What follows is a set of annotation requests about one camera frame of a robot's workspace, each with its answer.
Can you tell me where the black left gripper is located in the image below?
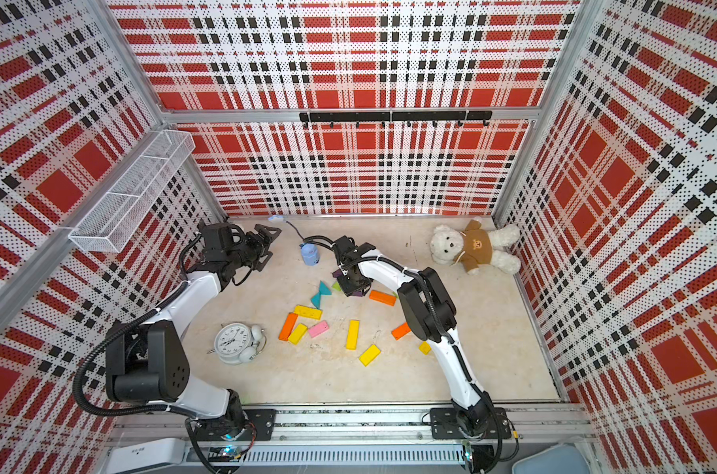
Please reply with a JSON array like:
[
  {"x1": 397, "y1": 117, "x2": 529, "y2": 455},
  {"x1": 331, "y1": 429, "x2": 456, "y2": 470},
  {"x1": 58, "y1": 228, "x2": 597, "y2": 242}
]
[{"x1": 226, "y1": 223, "x2": 281, "y2": 271}]

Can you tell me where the orange block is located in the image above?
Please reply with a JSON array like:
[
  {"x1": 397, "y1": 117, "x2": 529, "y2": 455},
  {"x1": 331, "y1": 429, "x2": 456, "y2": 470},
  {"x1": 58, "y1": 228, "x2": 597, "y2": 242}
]
[
  {"x1": 391, "y1": 323, "x2": 411, "y2": 341},
  {"x1": 277, "y1": 312, "x2": 298, "y2": 342},
  {"x1": 370, "y1": 290, "x2": 397, "y2": 306}
]

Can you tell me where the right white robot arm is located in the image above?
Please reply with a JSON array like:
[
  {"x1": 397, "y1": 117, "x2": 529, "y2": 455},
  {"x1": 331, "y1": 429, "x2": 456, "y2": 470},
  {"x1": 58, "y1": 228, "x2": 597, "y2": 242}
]
[{"x1": 328, "y1": 236, "x2": 495, "y2": 438}]

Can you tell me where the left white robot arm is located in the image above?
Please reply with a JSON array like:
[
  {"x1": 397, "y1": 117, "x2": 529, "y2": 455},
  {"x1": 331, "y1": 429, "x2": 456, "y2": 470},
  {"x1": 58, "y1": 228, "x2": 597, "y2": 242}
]
[{"x1": 72, "y1": 222, "x2": 281, "y2": 438}]

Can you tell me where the teal triangle block upper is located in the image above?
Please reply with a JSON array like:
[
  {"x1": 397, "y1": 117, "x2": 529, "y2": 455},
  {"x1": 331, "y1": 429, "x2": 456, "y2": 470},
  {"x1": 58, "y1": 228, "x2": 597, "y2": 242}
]
[{"x1": 318, "y1": 282, "x2": 332, "y2": 295}]

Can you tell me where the teal triangle block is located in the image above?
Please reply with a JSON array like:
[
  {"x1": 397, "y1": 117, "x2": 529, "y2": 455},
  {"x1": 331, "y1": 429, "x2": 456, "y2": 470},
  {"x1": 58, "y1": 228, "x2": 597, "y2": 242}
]
[
  {"x1": 310, "y1": 293, "x2": 321, "y2": 309},
  {"x1": 318, "y1": 282, "x2": 332, "y2": 295}
]

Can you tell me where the teal triangle block lower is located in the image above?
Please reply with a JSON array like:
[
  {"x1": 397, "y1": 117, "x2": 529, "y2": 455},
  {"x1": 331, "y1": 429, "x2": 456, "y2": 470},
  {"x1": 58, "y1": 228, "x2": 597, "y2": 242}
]
[{"x1": 310, "y1": 293, "x2": 321, "y2": 309}]

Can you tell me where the blue plastic toy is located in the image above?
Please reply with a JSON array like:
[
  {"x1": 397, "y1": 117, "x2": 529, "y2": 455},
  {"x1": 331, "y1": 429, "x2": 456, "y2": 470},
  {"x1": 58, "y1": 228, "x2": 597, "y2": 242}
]
[{"x1": 300, "y1": 243, "x2": 320, "y2": 267}]

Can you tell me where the yellow upright block centre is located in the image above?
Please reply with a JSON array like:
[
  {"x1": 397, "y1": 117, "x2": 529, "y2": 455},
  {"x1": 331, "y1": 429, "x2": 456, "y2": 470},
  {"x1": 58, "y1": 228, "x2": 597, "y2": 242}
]
[{"x1": 346, "y1": 320, "x2": 360, "y2": 351}]

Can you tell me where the pink block left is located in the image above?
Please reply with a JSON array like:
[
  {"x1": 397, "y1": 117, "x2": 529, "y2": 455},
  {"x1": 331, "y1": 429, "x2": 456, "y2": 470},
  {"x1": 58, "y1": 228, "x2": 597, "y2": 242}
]
[{"x1": 308, "y1": 321, "x2": 330, "y2": 339}]

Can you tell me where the yellow block upper left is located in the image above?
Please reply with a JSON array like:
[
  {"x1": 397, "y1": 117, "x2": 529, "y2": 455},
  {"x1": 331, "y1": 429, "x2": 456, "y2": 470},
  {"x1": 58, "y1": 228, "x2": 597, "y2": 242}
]
[{"x1": 293, "y1": 305, "x2": 323, "y2": 320}]

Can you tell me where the yellow block lower left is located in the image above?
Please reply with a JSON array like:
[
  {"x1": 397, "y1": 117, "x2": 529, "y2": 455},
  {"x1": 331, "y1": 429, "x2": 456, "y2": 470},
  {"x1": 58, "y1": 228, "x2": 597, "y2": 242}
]
[{"x1": 287, "y1": 323, "x2": 308, "y2": 346}]

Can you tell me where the yellow block bottom centre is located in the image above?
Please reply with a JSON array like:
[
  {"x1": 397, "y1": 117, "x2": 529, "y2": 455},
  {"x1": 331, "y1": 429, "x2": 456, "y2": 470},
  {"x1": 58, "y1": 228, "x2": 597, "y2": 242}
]
[{"x1": 360, "y1": 345, "x2": 381, "y2": 367}]

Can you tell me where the white twin-bell alarm clock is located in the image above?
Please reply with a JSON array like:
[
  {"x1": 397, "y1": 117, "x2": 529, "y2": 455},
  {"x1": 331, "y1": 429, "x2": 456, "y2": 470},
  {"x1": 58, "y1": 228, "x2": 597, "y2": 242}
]
[{"x1": 208, "y1": 322, "x2": 267, "y2": 365}]

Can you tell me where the white teddy bear brown hoodie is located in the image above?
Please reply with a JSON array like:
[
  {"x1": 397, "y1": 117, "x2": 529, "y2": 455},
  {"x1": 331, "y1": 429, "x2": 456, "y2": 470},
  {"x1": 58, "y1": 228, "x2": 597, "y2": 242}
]
[{"x1": 430, "y1": 218, "x2": 522, "y2": 276}]

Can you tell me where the white box bottom left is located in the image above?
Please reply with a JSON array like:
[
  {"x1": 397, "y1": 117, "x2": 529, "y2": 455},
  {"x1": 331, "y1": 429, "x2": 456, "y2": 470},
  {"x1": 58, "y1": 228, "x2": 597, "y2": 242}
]
[{"x1": 106, "y1": 438, "x2": 186, "y2": 474}]

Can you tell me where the grey bin bottom right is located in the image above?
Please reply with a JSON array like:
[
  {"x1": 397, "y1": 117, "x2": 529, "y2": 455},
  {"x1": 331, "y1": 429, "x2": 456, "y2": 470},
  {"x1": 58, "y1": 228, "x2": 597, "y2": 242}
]
[{"x1": 512, "y1": 444, "x2": 591, "y2": 474}]

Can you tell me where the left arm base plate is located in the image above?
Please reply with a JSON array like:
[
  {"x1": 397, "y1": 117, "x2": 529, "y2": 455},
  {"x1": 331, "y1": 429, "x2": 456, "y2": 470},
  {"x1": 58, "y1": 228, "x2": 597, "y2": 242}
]
[{"x1": 194, "y1": 409, "x2": 277, "y2": 442}]

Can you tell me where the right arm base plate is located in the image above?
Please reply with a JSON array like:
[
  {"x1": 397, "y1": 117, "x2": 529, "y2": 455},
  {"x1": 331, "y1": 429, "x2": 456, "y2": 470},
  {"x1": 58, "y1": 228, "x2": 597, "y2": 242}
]
[{"x1": 429, "y1": 406, "x2": 513, "y2": 440}]

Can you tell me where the black wall hook rail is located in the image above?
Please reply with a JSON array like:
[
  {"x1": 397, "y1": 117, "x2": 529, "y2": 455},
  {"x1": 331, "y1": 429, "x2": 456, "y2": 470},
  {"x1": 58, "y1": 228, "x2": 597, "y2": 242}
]
[{"x1": 299, "y1": 110, "x2": 493, "y2": 126}]

